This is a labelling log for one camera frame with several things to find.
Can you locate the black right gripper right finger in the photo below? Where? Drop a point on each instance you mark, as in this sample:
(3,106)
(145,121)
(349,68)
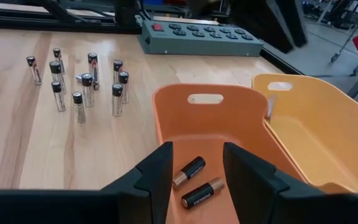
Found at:
(266,202)

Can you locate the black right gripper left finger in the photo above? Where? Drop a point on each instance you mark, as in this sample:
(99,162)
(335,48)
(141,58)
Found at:
(73,208)

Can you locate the Duracell battery black copper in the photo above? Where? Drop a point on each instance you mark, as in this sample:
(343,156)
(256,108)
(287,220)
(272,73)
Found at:
(202,193)
(190,172)

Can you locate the black red Energizer battery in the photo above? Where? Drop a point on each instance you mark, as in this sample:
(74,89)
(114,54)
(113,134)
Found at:
(35,71)

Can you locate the yellow plastic bin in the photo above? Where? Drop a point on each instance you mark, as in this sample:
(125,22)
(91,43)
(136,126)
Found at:
(322,130)

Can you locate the orange plastic bin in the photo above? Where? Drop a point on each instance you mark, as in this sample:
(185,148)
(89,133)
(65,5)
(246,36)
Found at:
(213,124)

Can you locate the grey-green power strip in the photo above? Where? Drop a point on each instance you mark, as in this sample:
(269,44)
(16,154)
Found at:
(197,43)

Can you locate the black cabinet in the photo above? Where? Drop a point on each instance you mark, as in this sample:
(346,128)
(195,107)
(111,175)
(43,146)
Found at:
(269,25)

